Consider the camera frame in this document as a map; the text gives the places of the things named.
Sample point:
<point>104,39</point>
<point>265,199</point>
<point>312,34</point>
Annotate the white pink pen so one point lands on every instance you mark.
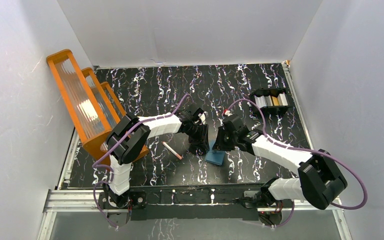
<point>171,150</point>

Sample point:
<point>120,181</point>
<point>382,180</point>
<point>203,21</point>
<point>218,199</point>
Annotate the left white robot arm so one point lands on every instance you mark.
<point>130,135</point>

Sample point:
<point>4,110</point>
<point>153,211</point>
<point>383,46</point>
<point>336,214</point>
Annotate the blue leather card holder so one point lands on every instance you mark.
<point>215,157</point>

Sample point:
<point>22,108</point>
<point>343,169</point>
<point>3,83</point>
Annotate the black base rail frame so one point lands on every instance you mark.
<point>242,201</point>

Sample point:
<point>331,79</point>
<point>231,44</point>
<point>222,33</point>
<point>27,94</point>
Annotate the gold credit card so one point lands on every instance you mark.
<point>275,101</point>

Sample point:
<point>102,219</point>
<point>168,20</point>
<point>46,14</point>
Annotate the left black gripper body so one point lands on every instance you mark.
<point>199,139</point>

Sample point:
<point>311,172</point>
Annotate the black card box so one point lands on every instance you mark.
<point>271,101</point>

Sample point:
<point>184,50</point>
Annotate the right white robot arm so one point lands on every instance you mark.
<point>318,179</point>

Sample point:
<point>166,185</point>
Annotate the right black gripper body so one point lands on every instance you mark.
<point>226,142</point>

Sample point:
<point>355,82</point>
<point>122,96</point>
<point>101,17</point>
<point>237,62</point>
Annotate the rear white card stack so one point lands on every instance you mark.
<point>282,99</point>

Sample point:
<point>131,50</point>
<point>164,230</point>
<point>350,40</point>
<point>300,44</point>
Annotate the orange tiered organizer rack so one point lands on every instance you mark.
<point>92,105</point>

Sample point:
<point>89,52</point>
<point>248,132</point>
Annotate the white credit card stack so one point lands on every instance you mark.
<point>260,101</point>

